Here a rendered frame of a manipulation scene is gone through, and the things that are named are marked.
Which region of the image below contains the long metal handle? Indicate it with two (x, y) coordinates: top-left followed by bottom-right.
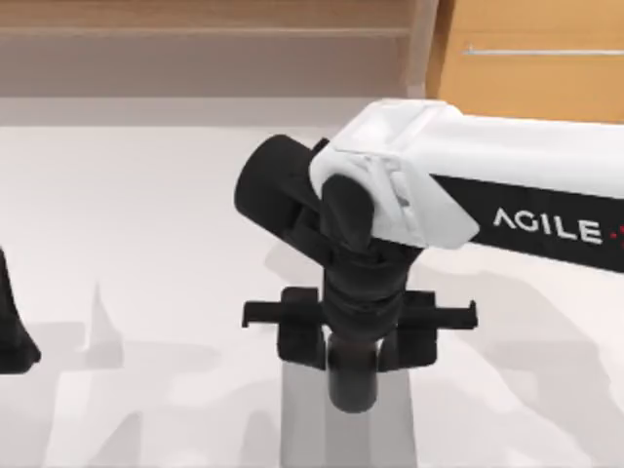
(462, 44), (624, 57)

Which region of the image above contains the black cylinder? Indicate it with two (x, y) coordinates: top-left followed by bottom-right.
(327, 358), (379, 413)

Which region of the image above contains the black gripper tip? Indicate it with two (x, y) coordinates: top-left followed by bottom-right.
(0, 248), (42, 375)

